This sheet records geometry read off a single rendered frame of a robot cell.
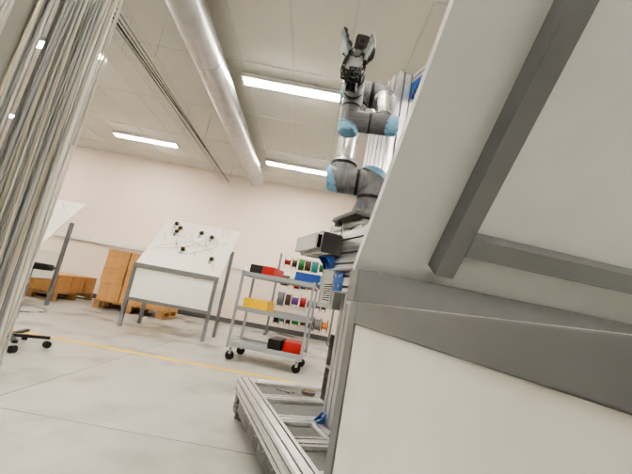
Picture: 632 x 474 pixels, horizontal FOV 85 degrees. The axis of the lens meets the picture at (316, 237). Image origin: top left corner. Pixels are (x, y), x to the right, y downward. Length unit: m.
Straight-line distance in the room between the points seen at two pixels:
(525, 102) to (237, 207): 7.76
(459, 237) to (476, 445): 0.41
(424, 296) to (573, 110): 0.40
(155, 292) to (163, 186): 4.02
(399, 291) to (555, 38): 0.46
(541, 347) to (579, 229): 0.58
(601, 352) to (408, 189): 0.46
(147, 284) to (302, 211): 4.02
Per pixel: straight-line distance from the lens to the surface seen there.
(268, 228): 7.99
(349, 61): 1.24
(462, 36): 0.63
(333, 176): 1.50
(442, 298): 0.75
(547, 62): 0.65
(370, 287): 0.68
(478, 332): 0.34
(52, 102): 0.50
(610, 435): 0.26
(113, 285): 7.14
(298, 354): 4.01
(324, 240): 1.47
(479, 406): 0.34
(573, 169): 0.78
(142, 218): 8.79
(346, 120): 1.32
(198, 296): 5.05
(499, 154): 0.65
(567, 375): 0.27
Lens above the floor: 0.79
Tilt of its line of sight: 10 degrees up
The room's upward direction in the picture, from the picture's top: 11 degrees clockwise
